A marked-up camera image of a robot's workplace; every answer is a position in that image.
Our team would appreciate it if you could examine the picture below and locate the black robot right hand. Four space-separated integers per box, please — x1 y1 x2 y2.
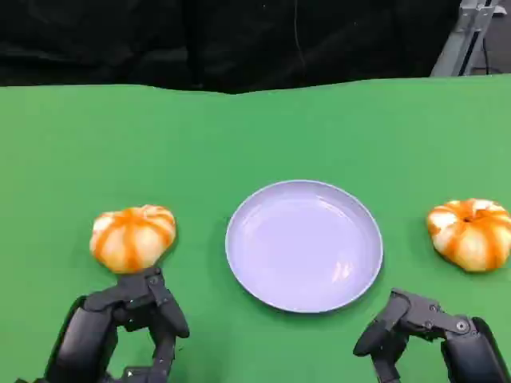
353 287 511 383

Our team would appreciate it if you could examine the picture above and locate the orange white toy bread roll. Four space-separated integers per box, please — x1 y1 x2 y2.
426 198 511 273
88 204 177 274

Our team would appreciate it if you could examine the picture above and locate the grey metal frame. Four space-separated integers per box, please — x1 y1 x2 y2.
430 0 511 77

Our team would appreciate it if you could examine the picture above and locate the black backdrop curtain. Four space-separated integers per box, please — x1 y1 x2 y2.
0 0 464 95

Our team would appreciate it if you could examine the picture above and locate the lilac plate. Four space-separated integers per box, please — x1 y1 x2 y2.
225 179 384 314

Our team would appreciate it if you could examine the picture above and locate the thin hanging black cable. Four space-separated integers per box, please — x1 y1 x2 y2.
292 0 307 75

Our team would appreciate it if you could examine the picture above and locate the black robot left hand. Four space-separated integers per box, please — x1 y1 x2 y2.
15 267 191 383

